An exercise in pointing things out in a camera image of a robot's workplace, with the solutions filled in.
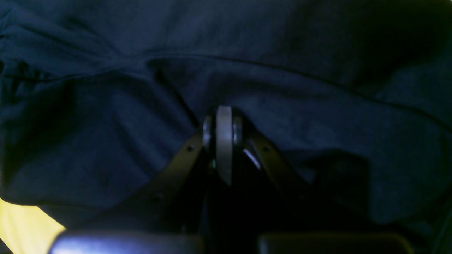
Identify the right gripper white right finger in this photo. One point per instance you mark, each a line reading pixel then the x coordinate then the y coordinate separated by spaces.
pixel 251 156

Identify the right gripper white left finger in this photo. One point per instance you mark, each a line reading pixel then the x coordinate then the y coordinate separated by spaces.
pixel 163 217

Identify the dark navy T-shirt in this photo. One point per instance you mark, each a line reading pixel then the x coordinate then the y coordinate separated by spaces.
pixel 97 96

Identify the cream yellow table cloth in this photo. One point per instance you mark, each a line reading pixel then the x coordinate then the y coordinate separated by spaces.
pixel 27 229

